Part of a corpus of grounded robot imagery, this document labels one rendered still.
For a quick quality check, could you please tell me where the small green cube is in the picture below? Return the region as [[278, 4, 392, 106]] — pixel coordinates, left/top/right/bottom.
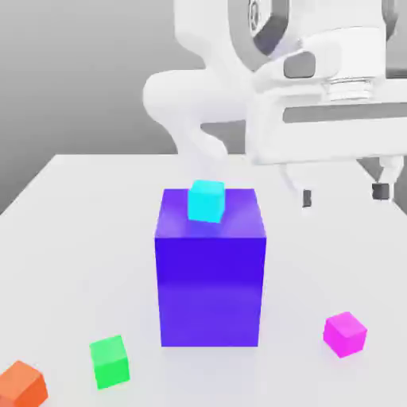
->
[[88, 334, 132, 390]]

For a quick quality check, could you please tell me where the small magenta cube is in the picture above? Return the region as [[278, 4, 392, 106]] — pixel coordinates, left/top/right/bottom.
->
[[322, 310, 369, 359]]

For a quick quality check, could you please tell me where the large purple box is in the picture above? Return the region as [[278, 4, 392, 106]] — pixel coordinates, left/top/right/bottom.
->
[[154, 188, 267, 348]]

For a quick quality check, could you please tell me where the small orange cube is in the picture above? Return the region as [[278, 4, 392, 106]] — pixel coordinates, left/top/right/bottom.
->
[[0, 359, 49, 407]]

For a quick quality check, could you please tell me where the small cyan cube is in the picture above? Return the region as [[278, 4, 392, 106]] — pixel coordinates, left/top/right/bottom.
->
[[187, 179, 227, 224]]

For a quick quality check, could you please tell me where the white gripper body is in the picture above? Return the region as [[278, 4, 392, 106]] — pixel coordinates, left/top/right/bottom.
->
[[245, 83, 407, 167]]

